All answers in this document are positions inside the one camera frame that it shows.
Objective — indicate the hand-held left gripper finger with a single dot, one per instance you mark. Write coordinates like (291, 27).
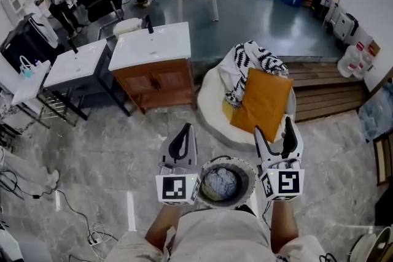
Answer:
(164, 155)
(192, 153)

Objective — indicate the person's black trousers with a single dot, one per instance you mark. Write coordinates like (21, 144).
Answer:
(247, 211)

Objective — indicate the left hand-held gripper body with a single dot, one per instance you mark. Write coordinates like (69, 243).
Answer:
(173, 188)

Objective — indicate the person's white shirt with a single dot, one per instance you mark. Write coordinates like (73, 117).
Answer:
(215, 239)

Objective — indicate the orange cushion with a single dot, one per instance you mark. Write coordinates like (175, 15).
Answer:
(261, 104)

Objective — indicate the person's left forearm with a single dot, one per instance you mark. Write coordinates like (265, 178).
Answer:
(162, 224)

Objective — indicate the white plates in rack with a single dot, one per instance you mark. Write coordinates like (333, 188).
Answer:
(371, 245)

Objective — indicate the wooden picture frame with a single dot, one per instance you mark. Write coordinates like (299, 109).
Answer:
(380, 159)

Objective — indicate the white power strip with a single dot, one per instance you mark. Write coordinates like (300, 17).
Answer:
(94, 238)

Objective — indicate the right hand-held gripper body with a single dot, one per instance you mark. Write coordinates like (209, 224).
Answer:
(288, 182)

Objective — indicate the blue grey painting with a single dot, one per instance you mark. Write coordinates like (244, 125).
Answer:
(377, 113)

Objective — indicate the black cabinet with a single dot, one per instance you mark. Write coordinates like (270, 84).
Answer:
(24, 46)

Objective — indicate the small white side table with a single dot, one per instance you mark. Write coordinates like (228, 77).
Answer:
(29, 86)

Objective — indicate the light blue checked clothes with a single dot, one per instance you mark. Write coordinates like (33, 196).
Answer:
(222, 181)

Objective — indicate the black white patterned blanket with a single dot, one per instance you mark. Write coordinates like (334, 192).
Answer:
(236, 70)

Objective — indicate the wooden vanity cabinet white basin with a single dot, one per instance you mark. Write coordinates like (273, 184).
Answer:
(153, 83)

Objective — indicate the white suitcase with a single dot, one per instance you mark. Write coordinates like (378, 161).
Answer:
(345, 26)

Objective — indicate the wooden step platform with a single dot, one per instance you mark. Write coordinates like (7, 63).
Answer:
(325, 95)

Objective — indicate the beige clothes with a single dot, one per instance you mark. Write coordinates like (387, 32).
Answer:
(208, 191)

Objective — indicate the person's right forearm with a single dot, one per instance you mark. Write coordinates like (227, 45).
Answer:
(284, 227)

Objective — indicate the white padded stool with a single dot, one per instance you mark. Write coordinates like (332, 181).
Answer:
(127, 27)

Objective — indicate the white grey woven laundry basket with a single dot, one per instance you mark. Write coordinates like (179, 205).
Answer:
(248, 181)

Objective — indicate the yellow cushion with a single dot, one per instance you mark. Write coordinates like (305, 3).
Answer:
(228, 109)

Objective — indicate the black frame washbasin stand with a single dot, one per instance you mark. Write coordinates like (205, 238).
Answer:
(76, 66)

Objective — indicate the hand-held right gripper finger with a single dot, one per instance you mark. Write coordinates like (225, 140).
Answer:
(296, 147)
(264, 153)

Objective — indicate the clear water jug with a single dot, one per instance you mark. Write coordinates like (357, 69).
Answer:
(350, 63)
(367, 66)

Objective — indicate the white bean bag chair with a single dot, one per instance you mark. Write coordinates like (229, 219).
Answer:
(212, 101)

